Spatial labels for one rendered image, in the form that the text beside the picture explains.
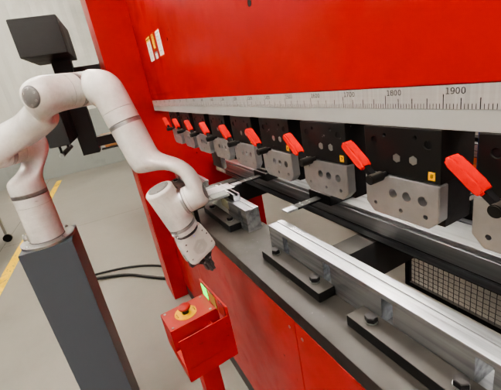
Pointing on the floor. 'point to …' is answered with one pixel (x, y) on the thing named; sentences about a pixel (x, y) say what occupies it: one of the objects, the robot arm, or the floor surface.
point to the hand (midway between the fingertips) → (209, 264)
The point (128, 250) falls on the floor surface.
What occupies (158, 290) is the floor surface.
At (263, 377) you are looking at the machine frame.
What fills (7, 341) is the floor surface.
